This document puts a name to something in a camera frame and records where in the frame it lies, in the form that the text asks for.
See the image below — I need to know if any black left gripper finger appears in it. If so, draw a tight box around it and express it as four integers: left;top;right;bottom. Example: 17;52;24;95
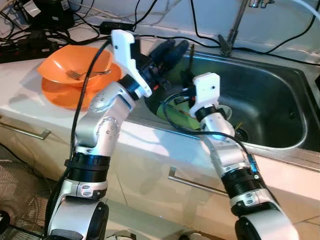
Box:
161;41;191;77
149;40;177;65

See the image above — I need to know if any metal fork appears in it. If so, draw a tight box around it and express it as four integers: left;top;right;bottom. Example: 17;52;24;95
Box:
65;68;112;81

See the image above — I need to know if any orange plastic bowl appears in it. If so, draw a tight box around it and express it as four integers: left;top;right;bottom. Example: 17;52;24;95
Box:
37;45;115;89

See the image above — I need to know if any white kitchen base cabinet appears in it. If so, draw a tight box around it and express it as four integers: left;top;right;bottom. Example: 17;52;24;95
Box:
0;112;320;240

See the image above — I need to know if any green plate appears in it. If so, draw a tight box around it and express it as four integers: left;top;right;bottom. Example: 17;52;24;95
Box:
156;92;221;132

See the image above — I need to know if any small steel bowl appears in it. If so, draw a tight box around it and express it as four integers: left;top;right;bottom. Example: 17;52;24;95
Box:
215;102;234;126

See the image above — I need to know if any black power adapter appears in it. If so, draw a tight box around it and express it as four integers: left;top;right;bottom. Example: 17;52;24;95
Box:
99;21;135;36

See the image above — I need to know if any metal sink faucet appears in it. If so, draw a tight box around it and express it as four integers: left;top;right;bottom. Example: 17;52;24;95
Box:
218;0;274;57

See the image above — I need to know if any stainless steel sink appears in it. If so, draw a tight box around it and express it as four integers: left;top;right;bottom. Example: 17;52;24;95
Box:
125;47;320;173

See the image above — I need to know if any orange plastic plate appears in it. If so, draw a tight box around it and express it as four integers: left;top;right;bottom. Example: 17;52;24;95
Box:
41;62;124;112

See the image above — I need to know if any black electronic device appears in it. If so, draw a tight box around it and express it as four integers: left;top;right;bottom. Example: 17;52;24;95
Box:
15;0;76;31

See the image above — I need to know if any black power strip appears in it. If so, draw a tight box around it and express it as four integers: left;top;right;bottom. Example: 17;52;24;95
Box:
0;30;59;64

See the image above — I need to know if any black left robot foot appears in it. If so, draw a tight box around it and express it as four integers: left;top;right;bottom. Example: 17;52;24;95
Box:
105;229;132;240

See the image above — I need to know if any grey floor fan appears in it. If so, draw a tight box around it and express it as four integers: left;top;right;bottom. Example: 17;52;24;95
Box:
0;157;56;240

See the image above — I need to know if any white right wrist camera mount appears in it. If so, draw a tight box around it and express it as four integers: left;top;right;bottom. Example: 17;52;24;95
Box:
189;72;222;119

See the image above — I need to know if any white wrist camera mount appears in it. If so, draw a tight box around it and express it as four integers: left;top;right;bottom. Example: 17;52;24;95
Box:
189;72;222;119
110;29;153;99

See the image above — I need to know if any black counter cable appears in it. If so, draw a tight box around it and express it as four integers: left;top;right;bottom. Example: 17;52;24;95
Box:
132;32;320;67
190;0;222;48

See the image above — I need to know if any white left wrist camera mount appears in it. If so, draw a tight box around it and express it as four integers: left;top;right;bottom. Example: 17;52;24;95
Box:
110;29;153;99

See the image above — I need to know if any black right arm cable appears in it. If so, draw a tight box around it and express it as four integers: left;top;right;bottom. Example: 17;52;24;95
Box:
161;91;259;177

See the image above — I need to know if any steel drawer handle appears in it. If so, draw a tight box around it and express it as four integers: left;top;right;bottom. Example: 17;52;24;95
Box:
0;117;52;140
168;166;229;197

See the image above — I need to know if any white hose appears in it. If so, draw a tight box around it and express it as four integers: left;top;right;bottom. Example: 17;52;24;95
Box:
290;0;320;21

